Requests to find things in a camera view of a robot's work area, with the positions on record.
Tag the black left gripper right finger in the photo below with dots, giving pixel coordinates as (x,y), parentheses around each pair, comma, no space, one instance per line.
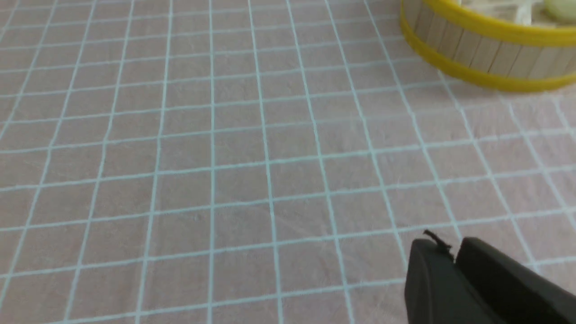
(515,293)

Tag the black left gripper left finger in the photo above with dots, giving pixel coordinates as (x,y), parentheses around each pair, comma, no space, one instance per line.
(436,291)

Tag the bamboo steamer tray yellow rim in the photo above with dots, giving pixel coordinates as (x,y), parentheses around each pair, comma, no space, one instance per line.
(507,45)

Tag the pale dumpling front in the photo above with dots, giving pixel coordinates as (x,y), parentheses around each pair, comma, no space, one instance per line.
(563,11)

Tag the pink checkered tablecloth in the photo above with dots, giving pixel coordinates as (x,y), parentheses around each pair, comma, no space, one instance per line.
(255,162)

